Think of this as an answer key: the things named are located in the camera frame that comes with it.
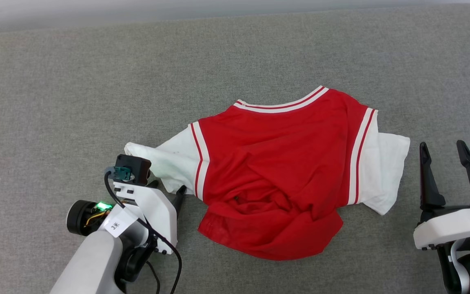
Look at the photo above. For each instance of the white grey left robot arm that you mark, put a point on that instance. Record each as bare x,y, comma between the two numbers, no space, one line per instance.
92,265

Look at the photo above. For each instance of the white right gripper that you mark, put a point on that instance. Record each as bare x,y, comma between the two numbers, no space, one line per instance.
451,226

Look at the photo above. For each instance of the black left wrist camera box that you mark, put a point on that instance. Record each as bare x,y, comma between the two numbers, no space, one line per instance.
135,163

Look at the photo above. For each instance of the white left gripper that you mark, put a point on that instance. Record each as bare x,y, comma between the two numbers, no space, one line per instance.
157,216

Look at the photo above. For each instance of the red and white jersey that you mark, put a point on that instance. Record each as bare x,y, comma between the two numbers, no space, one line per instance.
276,171

